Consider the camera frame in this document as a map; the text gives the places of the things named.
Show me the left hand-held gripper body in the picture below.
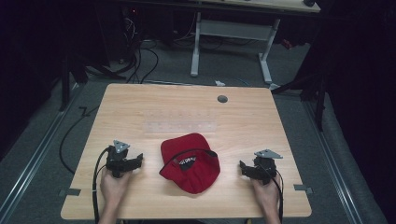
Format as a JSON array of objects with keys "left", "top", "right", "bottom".
[{"left": 105, "top": 139, "right": 131, "bottom": 179}]

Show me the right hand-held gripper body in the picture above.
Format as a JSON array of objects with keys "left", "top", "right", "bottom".
[{"left": 251, "top": 148, "right": 284, "bottom": 186}]

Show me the person's right hand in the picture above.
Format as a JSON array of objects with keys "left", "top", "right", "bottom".
[{"left": 250, "top": 175, "right": 281, "bottom": 216}]

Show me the person's left hand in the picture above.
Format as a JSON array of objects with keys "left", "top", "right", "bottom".
[{"left": 99, "top": 168, "right": 133, "bottom": 206}]

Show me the red cap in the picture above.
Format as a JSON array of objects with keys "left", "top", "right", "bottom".
[{"left": 159, "top": 133, "right": 221, "bottom": 195}]

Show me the black metal stand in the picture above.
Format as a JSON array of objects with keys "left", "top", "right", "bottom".
[
  {"left": 270, "top": 69, "right": 329, "bottom": 133},
  {"left": 58, "top": 46, "right": 90, "bottom": 112}
]

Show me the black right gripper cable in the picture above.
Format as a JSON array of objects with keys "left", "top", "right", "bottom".
[{"left": 259, "top": 164, "right": 285, "bottom": 224}]

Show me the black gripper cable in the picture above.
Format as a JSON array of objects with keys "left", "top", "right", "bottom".
[
  {"left": 259, "top": 164, "right": 285, "bottom": 224},
  {"left": 91, "top": 147, "right": 110, "bottom": 224}
]

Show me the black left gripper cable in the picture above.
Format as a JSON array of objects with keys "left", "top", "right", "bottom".
[{"left": 91, "top": 147, "right": 110, "bottom": 224}]

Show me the black floor cable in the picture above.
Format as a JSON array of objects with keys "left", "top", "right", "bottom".
[{"left": 58, "top": 105, "right": 101, "bottom": 175}]

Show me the metal floor rail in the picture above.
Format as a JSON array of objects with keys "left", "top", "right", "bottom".
[
  {"left": 303, "top": 101, "right": 366, "bottom": 224},
  {"left": 0, "top": 83, "right": 84, "bottom": 220}
]

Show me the bundle of black cables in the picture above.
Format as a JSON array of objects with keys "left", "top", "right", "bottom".
[{"left": 120, "top": 17, "right": 161, "bottom": 85}]

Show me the white metal frame desk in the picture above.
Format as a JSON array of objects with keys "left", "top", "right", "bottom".
[{"left": 130, "top": 0, "right": 322, "bottom": 86}]

